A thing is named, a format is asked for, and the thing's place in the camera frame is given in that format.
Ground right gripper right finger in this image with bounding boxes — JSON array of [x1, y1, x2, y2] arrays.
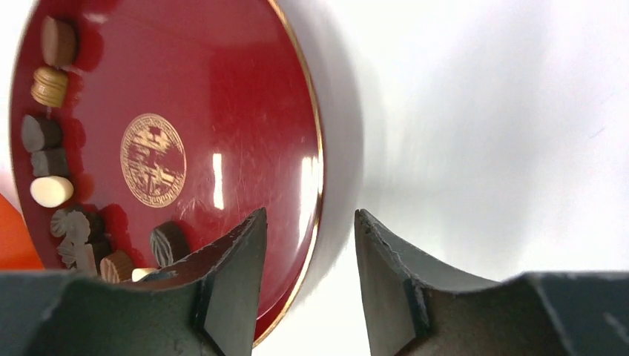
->
[[355, 209, 628, 355]]

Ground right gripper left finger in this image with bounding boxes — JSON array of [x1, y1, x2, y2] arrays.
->
[[1, 208, 267, 355]]

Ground orange chocolate box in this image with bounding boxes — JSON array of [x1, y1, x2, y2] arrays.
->
[[0, 196, 44, 270]]

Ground white oval chocolate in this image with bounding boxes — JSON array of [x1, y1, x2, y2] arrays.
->
[[30, 176, 74, 208]]

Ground caramel ridged chocolate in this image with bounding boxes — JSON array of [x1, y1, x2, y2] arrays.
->
[[30, 66, 69, 108]]

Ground brown oval chocolate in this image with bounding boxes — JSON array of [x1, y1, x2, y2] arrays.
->
[[41, 16, 78, 67]]

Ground red round tray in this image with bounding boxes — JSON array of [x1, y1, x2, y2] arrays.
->
[[9, 1, 323, 343]]

